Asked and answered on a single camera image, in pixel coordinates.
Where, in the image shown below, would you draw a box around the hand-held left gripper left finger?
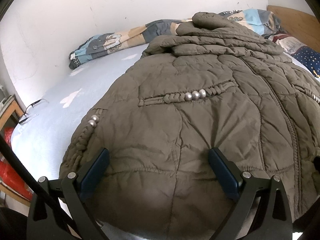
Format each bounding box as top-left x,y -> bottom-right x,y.
26,148 -> 110,240

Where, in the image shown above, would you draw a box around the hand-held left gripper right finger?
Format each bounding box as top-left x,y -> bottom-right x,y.
209,147 -> 293,240

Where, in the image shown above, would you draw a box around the olive quilted hooded jacket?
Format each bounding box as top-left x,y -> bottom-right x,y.
59,11 -> 320,230

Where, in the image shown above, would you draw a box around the red plastic bag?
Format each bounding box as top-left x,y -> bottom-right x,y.
0,127 -> 33,200

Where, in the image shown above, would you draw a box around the eyeglasses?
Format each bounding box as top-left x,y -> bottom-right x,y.
19,99 -> 49,125

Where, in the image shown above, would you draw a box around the wooden shelf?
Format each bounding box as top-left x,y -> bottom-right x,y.
0,94 -> 33,203

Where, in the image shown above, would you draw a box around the rolled patchwork cartoon blanket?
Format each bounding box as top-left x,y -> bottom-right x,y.
69,9 -> 288,70

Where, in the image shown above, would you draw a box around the star and stripe print pillow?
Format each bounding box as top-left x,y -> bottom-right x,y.
271,31 -> 320,78

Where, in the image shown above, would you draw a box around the wooden headboard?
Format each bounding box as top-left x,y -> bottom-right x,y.
266,5 -> 320,53

